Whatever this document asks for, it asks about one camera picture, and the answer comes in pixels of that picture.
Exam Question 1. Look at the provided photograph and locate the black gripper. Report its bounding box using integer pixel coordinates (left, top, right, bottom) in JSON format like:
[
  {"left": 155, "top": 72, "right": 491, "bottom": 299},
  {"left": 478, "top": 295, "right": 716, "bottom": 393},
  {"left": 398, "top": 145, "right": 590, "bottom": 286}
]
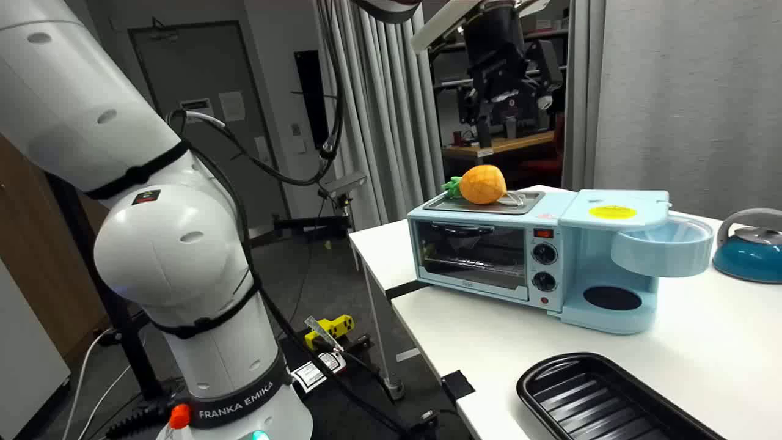
[{"left": 463, "top": 0, "right": 533, "bottom": 150}]

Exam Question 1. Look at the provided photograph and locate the light blue toaster oven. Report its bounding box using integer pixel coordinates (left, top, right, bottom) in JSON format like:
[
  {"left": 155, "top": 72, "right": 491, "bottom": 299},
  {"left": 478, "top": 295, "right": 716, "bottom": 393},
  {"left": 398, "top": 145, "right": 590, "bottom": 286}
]
[{"left": 406, "top": 189, "right": 716, "bottom": 338}]

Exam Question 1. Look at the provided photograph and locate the black oven knob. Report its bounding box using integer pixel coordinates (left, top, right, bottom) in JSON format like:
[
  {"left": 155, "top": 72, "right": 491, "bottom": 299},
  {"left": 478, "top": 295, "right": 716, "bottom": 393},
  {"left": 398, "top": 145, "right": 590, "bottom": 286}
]
[
  {"left": 530, "top": 243, "right": 560, "bottom": 267},
  {"left": 530, "top": 269, "right": 557, "bottom": 295}
]

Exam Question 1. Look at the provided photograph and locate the wooden background table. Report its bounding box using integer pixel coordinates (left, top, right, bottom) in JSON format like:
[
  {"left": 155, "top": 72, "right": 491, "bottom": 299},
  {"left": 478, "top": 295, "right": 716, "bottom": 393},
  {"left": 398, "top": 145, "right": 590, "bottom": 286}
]
[{"left": 442, "top": 130, "right": 560, "bottom": 161}]

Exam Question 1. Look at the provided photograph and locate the orange plush carrot toy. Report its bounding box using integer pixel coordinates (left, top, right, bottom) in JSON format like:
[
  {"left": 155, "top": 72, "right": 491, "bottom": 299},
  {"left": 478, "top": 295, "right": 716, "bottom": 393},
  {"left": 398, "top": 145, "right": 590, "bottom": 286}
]
[{"left": 440, "top": 165, "right": 508, "bottom": 207}]

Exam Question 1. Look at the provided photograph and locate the grey curtain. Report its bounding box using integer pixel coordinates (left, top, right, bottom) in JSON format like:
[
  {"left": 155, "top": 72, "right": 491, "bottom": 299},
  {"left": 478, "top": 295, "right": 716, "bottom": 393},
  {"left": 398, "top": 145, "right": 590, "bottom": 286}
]
[
  {"left": 560, "top": 0, "right": 608, "bottom": 193},
  {"left": 313, "top": 0, "right": 448, "bottom": 229}
]

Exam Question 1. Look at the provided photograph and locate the long black tape strip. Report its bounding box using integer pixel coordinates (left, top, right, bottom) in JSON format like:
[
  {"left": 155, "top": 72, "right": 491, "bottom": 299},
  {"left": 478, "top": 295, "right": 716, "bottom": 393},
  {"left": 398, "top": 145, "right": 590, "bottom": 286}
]
[{"left": 384, "top": 278, "right": 431, "bottom": 300}]

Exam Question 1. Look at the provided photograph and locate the small black tape piece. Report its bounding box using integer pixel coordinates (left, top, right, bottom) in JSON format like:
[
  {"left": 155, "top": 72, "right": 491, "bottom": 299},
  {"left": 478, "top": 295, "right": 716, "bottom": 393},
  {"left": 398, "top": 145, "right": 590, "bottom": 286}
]
[{"left": 439, "top": 368, "right": 478, "bottom": 401}]

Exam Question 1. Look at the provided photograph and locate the yellow clamp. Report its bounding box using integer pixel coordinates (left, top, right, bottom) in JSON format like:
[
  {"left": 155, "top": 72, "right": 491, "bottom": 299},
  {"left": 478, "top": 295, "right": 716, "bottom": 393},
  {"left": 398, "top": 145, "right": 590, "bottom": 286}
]
[{"left": 304, "top": 313, "right": 360, "bottom": 355}]

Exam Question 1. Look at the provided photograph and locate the white paper sign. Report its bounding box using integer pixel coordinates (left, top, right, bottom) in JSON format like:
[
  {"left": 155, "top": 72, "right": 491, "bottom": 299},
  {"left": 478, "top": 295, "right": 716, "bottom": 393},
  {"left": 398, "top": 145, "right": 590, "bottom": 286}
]
[{"left": 215, "top": 90, "right": 247, "bottom": 124}]

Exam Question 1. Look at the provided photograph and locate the black ribbed tray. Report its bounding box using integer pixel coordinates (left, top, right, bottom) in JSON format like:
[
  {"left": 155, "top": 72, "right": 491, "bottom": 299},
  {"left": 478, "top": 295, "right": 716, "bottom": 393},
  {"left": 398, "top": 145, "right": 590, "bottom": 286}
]
[{"left": 517, "top": 350, "right": 728, "bottom": 440}]

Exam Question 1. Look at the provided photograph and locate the grey door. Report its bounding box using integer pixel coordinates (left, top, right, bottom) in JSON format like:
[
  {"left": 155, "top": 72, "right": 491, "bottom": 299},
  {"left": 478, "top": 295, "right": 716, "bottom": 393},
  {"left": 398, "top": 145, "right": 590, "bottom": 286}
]
[{"left": 130, "top": 19, "right": 283, "bottom": 229}]

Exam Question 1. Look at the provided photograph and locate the orange capped white bottle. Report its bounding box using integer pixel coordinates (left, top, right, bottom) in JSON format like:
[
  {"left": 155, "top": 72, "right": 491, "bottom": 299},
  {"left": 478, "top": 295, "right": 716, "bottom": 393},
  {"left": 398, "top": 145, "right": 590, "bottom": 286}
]
[{"left": 155, "top": 401, "right": 199, "bottom": 440}]

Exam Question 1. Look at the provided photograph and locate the brown wooden cabinet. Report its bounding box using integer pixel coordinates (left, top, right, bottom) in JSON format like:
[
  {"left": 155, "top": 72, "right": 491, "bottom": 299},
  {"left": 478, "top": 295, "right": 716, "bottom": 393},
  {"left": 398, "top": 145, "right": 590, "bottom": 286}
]
[{"left": 0, "top": 137, "right": 109, "bottom": 370}]

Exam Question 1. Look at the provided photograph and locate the white cabinet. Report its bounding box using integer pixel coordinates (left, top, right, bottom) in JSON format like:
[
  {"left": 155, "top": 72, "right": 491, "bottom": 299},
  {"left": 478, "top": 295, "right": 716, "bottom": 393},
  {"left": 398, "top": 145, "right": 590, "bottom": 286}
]
[{"left": 0, "top": 260, "right": 73, "bottom": 440}]

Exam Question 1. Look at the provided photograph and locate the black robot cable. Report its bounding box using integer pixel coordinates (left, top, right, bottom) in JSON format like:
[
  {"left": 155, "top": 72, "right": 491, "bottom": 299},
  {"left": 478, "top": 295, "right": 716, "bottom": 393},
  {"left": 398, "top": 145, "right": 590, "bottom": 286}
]
[{"left": 167, "top": 0, "right": 351, "bottom": 190}]

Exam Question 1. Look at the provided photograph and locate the white floor cable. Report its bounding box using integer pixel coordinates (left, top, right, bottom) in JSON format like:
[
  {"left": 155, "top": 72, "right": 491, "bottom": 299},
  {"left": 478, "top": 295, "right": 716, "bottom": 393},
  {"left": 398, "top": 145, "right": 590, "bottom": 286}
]
[{"left": 60, "top": 325, "right": 132, "bottom": 440}]

